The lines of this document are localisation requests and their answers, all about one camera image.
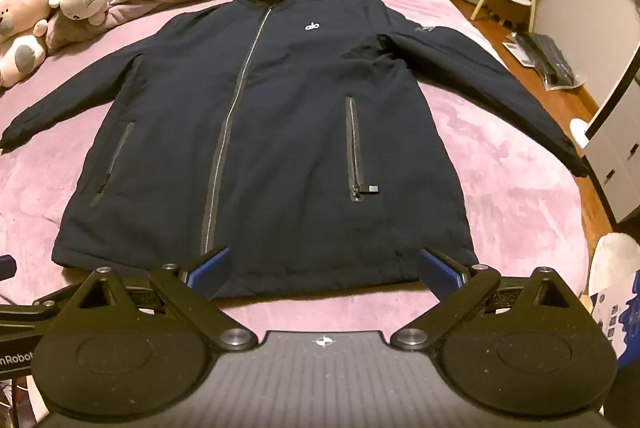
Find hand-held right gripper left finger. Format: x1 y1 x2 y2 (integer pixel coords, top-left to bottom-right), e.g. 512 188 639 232
75 246 253 351

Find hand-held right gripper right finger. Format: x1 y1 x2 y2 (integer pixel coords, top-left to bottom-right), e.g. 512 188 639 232
391 248 576 351

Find dark navy zip jacket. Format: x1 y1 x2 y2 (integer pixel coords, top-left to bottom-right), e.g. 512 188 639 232
0 0 591 299

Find pink bed sheet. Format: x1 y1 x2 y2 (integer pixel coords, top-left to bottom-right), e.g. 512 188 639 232
0 0 591 324

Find blue and white box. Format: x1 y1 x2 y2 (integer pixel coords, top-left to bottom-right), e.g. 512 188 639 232
594 285 640 361

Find white round disc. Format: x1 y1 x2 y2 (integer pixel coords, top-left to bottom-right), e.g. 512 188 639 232
570 118 597 149

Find white cabinet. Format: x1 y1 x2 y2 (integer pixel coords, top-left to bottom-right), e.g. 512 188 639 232
582 0 640 225

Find black packets in clear wrap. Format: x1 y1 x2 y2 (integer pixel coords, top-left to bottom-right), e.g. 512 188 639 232
501 30 587 91

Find white plush bear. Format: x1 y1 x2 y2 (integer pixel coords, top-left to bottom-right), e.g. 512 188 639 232
0 0 53 89

